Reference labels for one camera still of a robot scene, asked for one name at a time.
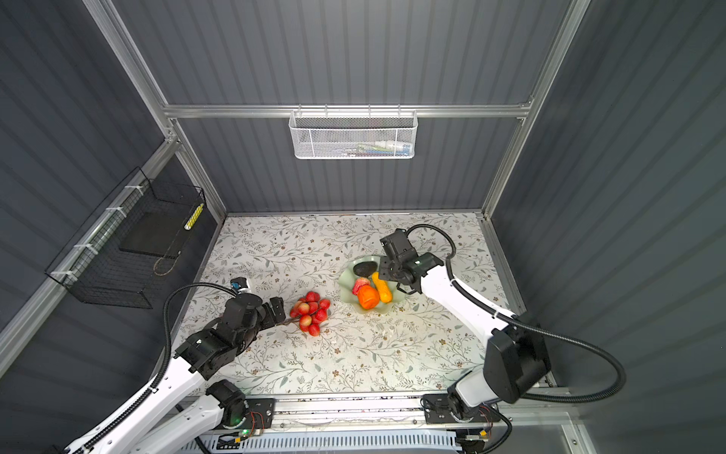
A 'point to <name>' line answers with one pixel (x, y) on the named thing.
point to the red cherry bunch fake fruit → (310, 310)
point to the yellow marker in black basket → (188, 224)
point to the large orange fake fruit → (368, 297)
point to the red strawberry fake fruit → (358, 283)
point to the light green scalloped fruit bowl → (347, 280)
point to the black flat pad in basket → (160, 233)
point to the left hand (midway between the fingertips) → (269, 305)
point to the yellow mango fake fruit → (383, 288)
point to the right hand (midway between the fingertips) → (389, 269)
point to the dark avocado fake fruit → (365, 268)
